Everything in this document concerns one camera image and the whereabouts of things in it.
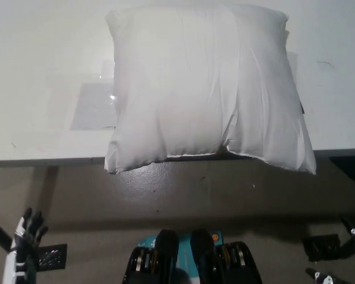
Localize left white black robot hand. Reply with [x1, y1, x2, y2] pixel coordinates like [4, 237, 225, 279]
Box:
[2, 207, 49, 284]

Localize white square pillow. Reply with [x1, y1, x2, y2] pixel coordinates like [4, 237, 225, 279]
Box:
[104, 5, 317, 175]

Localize black robot legs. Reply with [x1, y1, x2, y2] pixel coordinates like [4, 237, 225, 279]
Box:
[122, 228, 263, 284]

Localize black patterned foot plate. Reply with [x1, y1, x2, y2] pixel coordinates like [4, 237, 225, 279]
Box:
[36, 243, 69, 272]
[302, 234, 341, 262]

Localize large clear plastic sheet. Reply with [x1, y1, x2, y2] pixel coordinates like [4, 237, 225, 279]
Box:
[69, 82, 118, 131]

